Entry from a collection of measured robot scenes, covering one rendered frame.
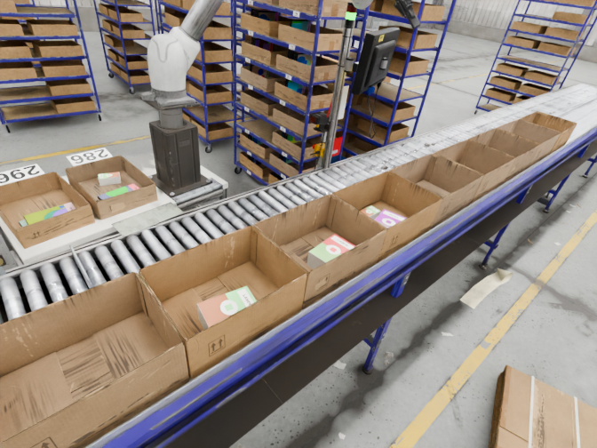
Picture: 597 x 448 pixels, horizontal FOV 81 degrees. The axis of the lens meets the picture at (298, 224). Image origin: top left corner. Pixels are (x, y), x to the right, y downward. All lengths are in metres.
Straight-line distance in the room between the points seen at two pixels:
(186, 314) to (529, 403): 1.78
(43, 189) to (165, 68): 0.86
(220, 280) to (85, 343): 0.42
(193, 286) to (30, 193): 1.13
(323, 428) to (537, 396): 1.12
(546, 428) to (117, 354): 1.94
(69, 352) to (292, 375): 0.69
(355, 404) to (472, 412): 0.62
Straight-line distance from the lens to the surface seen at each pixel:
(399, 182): 1.71
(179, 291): 1.22
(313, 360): 1.39
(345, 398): 2.06
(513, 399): 2.27
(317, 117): 2.13
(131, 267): 1.56
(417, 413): 2.14
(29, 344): 1.15
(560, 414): 2.37
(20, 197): 2.12
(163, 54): 1.80
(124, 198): 1.84
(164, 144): 1.89
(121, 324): 1.18
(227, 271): 1.28
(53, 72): 4.93
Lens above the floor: 1.78
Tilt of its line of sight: 36 degrees down
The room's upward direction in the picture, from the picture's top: 7 degrees clockwise
